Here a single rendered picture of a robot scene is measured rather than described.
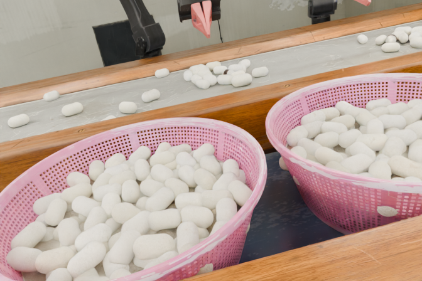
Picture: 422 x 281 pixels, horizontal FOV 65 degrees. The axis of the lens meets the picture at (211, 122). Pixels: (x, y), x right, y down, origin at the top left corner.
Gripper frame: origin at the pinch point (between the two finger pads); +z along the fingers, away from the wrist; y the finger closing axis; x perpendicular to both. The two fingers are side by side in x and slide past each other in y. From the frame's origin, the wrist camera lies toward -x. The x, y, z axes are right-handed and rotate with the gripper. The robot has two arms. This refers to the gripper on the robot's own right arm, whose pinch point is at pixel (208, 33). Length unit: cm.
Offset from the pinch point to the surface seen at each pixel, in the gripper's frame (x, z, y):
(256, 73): -5.9, 16.9, 5.5
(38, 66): 138, -121, -100
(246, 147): -24.9, 38.3, -4.6
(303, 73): -6.8, 19.7, 13.7
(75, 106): -5.3, 15.4, -28.7
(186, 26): 139, -133, 12
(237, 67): -3.5, 13.1, 2.9
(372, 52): -4.5, 17.1, 30.0
